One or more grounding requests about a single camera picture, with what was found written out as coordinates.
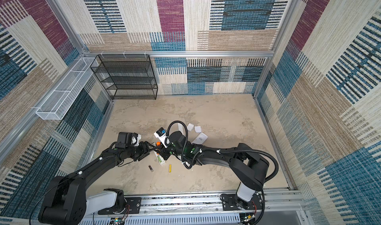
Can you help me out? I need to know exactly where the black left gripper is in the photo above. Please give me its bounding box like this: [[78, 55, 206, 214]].
[[125, 140, 155, 160]]

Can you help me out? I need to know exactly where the slim white remote black screen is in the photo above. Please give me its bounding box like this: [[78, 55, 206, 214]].
[[155, 152, 166, 165]]

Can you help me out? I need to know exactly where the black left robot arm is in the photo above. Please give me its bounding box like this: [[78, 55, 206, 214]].
[[38, 132, 151, 225]]

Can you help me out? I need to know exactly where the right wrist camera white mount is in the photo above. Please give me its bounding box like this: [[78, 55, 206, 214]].
[[154, 127, 170, 148]]

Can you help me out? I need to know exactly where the white wire mesh basket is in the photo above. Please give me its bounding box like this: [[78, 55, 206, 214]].
[[36, 57, 98, 120]]

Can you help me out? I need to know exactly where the white battery cover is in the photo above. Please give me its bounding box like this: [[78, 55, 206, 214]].
[[187, 123, 194, 132], [194, 126, 202, 133]]

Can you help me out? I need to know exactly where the black wire mesh shelf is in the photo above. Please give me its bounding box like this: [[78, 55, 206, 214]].
[[90, 54, 158, 100]]

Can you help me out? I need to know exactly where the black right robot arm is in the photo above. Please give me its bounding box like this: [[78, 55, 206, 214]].
[[154, 128, 279, 203]]

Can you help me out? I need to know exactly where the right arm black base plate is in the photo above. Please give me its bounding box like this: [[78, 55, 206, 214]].
[[219, 193, 264, 211]]

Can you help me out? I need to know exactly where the white remote control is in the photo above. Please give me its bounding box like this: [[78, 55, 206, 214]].
[[192, 133, 208, 145]]

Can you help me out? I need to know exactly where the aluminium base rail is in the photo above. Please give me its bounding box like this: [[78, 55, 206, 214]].
[[78, 189, 314, 225]]

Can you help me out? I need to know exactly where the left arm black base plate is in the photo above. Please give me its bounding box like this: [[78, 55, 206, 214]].
[[97, 197, 142, 215]]

